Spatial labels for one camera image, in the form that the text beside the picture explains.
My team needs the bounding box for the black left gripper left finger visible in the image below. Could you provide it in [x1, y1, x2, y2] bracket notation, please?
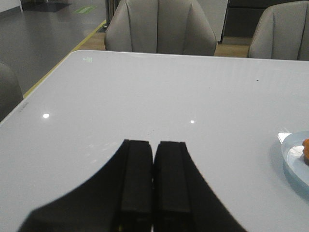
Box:
[19, 140, 153, 232]

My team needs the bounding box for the grey upholstered chair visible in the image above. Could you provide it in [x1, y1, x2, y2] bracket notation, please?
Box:
[105, 0, 217, 56]
[248, 0, 309, 61]

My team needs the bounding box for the dark counter with white top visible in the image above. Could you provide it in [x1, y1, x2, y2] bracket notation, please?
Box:
[223, 0, 309, 38]

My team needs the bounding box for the orange corn cob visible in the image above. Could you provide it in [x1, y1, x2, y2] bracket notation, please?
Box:
[302, 138, 309, 165]

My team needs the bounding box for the grey right upholstered chair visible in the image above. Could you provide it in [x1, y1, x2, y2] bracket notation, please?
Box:
[248, 0, 309, 61]

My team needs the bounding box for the white cabinet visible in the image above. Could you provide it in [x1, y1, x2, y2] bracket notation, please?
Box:
[198, 0, 228, 42]

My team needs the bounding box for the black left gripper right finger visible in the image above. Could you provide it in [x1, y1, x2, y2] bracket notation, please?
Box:
[154, 142, 245, 232]

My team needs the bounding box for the light blue round plate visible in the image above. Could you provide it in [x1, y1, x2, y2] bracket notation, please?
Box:
[281, 131, 309, 194]

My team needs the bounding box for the grey left upholstered chair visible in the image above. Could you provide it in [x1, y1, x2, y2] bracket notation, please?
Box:
[105, 0, 217, 56]

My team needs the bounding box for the grey side chair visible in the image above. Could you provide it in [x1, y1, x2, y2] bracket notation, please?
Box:
[0, 62, 23, 121]

